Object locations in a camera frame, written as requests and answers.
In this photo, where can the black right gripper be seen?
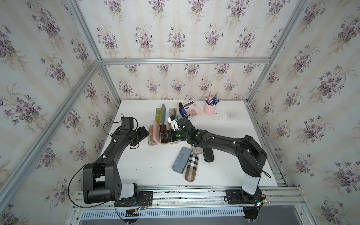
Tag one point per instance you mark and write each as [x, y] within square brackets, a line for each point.
[170, 135]

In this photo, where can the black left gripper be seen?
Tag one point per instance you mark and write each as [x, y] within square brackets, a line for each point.
[143, 133]

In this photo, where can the grey glasses case red glasses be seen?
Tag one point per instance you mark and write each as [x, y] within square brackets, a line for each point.
[197, 150]

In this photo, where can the black tan glasses case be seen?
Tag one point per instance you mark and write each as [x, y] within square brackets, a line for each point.
[208, 155]

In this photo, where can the teal glasses case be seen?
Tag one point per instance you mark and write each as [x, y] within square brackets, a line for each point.
[182, 160]

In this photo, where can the plaid glasses case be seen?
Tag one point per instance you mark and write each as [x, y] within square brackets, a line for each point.
[191, 169]

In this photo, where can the beige glasses case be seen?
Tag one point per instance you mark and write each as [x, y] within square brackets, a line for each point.
[164, 138]

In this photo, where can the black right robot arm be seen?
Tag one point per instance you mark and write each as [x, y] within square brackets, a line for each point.
[250, 154]

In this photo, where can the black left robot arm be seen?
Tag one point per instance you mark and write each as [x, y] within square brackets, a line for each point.
[101, 179]

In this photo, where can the pink grey case back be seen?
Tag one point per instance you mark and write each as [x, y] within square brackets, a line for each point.
[175, 110]

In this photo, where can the grey case yellow lining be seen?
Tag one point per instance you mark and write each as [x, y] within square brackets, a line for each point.
[160, 114]

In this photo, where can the blue stapler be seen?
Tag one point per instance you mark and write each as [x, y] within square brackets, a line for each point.
[182, 111]

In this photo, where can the brown sunglasses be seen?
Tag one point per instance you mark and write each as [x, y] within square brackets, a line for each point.
[163, 129]

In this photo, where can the pink calculator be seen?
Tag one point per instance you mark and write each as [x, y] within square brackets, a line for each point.
[192, 109]

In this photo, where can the pink pen cup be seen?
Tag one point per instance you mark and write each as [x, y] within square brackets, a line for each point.
[209, 109]

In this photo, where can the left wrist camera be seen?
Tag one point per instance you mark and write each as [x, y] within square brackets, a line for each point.
[127, 123]

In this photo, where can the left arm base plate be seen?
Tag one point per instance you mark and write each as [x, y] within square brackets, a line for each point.
[143, 198]

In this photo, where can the aluminium rail frame front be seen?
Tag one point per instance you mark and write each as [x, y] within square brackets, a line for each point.
[199, 202]

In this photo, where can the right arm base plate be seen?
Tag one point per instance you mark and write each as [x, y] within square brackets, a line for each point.
[239, 196]

